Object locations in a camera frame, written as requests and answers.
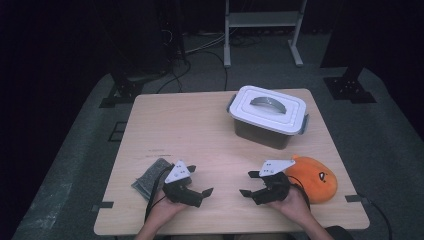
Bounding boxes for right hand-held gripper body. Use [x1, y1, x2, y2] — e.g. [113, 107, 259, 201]
[251, 159, 296, 205]

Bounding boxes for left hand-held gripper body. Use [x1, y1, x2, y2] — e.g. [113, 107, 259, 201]
[162, 159, 204, 208]

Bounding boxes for grey fluffy towel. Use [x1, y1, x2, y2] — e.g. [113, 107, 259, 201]
[131, 158, 174, 202]

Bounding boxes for translucent brown storage box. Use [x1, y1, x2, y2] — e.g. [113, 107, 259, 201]
[227, 94, 310, 150]

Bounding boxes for orange plush toy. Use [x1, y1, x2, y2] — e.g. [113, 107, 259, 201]
[284, 154, 338, 204]

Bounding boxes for white box lid grey handle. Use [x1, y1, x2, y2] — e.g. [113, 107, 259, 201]
[228, 85, 308, 136]

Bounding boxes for person's right hand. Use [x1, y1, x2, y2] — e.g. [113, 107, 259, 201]
[269, 186, 316, 225]

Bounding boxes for person's left hand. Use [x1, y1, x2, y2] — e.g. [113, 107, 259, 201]
[145, 196, 189, 228]

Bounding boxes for black stand base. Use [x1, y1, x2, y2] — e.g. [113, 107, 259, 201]
[99, 71, 145, 109]
[323, 66, 378, 104]

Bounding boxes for dark equipment rack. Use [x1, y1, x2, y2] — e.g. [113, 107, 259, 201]
[159, 0, 188, 65]

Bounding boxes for left hand-held gripper cable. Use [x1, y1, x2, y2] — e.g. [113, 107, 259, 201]
[144, 165, 172, 224]

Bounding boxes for hand-held gripper cable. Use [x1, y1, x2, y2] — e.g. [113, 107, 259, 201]
[288, 174, 312, 212]
[144, 165, 172, 224]

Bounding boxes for right hand-held gripper cable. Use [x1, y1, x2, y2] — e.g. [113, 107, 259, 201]
[288, 174, 312, 212]

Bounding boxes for black floor cable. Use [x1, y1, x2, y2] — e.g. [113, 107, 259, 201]
[156, 49, 230, 95]

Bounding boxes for thin black cable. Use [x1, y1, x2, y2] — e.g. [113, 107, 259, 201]
[366, 199, 395, 240]

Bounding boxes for white floor cables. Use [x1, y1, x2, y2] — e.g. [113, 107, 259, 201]
[184, 32, 228, 55]

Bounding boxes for white metal stand frame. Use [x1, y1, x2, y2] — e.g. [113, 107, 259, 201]
[223, 0, 308, 68]

